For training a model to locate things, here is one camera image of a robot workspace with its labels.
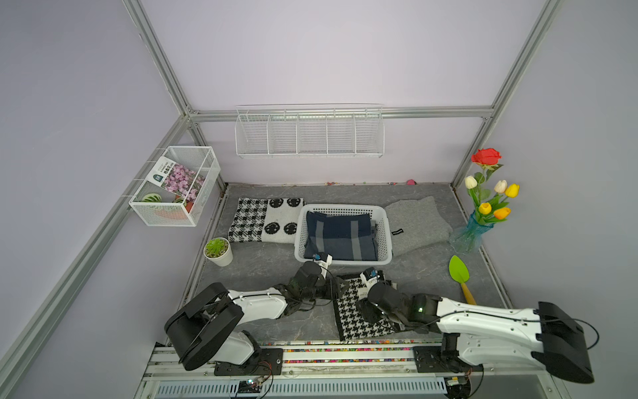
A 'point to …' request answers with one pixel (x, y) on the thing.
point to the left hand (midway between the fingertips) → (343, 287)
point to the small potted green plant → (218, 250)
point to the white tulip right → (500, 187)
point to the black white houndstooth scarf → (349, 316)
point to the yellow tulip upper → (512, 190)
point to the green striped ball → (152, 198)
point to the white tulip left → (471, 182)
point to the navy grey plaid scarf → (343, 237)
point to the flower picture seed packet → (177, 178)
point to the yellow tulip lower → (484, 208)
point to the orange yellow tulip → (502, 213)
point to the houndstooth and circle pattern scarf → (273, 220)
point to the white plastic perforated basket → (379, 214)
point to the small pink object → (411, 182)
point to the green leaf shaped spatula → (459, 272)
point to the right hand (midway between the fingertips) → (360, 302)
